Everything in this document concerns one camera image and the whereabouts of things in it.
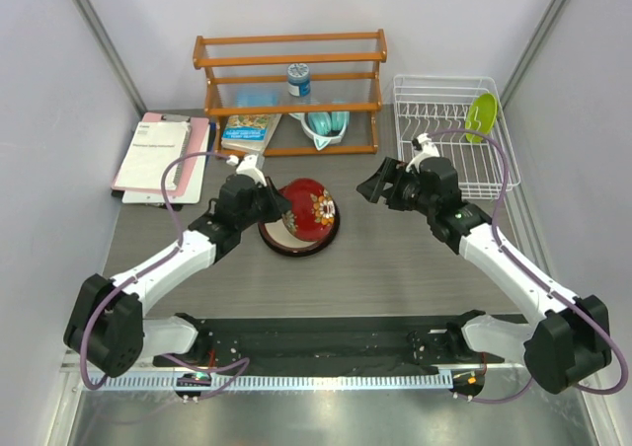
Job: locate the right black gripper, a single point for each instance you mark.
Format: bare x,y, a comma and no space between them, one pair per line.
388,173

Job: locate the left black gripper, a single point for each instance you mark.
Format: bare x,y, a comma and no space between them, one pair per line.
277,204

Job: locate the red rimmed grey plate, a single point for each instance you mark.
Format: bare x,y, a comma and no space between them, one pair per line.
301,235

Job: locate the brown rimmed cream plate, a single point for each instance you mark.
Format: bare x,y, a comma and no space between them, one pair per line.
279,239

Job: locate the dark patterned plate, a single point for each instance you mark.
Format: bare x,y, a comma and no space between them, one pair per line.
313,211

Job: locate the green plate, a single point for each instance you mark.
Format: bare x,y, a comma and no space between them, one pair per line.
481,117

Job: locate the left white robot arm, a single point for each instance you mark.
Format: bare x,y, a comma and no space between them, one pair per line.
108,326

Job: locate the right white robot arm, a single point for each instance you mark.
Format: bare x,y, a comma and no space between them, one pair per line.
562,338

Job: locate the orange wooden shelf rack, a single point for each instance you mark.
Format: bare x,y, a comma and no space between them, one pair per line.
345,76

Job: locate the blue paperback book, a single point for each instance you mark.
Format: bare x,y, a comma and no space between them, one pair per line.
249,133

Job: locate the teal cat ear headphones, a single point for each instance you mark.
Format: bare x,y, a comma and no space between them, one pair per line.
324,128

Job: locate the light blue box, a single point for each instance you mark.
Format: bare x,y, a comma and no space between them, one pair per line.
256,99

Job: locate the pink folder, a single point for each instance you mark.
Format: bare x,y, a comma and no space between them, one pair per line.
182,179

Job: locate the blue lidded jar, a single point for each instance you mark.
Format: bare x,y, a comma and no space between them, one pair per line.
298,79

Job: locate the white spiral manual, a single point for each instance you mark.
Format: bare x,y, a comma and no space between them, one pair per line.
154,146

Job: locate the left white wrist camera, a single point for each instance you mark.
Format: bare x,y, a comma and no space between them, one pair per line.
251,165

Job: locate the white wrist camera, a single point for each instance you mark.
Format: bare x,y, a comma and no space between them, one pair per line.
251,165
424,148

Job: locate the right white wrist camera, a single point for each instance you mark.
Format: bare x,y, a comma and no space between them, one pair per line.
424,148

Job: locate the white wire dish rack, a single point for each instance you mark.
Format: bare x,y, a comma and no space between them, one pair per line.
439,105

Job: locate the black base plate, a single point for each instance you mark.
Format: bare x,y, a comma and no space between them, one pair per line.
339,346

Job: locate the white slotted cable duct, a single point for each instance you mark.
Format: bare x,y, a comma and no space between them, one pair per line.
189,382

